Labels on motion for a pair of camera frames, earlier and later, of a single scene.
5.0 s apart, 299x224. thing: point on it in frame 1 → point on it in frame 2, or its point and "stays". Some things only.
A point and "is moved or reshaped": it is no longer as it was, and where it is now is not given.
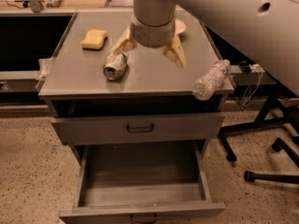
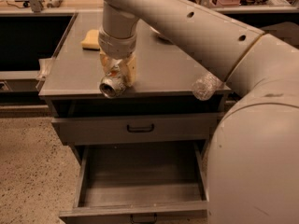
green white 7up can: [114, 65] is moved or reshaped
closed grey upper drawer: [140, 130] stays
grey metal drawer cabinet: [135, 119] stays
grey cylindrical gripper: [152, 35] → [117, 47]
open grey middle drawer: [146, 183] stays
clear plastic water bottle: [211, 80] stays
